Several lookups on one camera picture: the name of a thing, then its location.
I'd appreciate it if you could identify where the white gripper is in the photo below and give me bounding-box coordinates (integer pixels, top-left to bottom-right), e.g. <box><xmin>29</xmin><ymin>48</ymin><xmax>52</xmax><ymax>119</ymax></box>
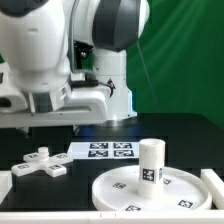
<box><xmin>0</xmin><ymin>84</ymin><xmax>110</xmax><ymax>128</ymax></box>

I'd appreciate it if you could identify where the white cross-shaped table base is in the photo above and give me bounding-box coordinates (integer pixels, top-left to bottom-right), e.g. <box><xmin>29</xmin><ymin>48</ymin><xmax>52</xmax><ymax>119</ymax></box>
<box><xmin>11</xmin><ymin>147</ymin><xmax>73</xmax><ymax>177</ymax></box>

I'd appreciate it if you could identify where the white round table top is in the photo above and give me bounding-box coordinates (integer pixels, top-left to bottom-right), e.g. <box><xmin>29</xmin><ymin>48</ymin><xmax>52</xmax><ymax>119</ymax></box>
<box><xmin>92</xmin><ymin>165</ymin><xmax>212</xmax><ymax>211</ymax></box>

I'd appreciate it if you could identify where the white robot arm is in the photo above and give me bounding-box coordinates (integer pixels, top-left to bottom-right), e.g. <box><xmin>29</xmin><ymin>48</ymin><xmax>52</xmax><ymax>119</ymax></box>
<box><xmin>0</xmin><ymin>0</ymin><xmax>150</xmax><ymax>128</ymax></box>

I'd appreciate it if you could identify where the white marker tag plate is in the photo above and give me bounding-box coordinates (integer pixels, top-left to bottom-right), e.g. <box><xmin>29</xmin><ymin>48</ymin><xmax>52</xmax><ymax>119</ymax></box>
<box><xmin>67</xmin><ymin>141</ymin><xmax>139</xmax><ymax>160</ymax></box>

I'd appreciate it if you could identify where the white left border block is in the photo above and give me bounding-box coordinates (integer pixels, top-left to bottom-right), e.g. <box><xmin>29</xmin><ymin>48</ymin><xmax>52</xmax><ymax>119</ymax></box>
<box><xmin>0</xmin><ymin>171</ymin><xmax>12</xmax><ymax>204</ymax></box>

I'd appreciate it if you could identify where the white border block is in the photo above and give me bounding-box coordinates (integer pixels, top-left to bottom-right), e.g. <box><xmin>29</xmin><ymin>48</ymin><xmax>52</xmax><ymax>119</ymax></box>
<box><xmin>0</xmin><ymin>171</ymin><xmax>12</xmax><ymax>204</ymax></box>
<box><xmin>201</xmin><ymin>169</ymin><xmax>224</xmax><ymax>210</ymax></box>

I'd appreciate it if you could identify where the white right border block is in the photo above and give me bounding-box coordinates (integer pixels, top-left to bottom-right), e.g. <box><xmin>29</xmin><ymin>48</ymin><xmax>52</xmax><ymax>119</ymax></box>
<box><xmin>201</xmin><ymin>169</ymin><xmax>224</xmax><ymax>210</ymax></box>

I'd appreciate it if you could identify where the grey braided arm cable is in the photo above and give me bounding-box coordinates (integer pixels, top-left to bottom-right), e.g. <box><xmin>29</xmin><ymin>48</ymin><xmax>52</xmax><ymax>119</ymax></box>
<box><xmin>68</xmin><ymin>0</ymin><xmax>116</xmax><ymax>98</ymax></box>

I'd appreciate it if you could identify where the black camera on stand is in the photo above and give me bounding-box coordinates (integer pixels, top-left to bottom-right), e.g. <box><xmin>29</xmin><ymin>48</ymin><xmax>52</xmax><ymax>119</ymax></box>
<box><xmin>74</xmin><ymin>41</ymin><xmax>93</xmax><ymax>60</ymax></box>

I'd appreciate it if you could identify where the white front border rail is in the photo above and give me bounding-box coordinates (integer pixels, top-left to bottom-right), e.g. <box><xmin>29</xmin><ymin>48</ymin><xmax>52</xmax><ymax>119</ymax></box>
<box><xmin>0</xmin><ymin>210</ymin><xmax>224</xmax><ymax>224</ymax></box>

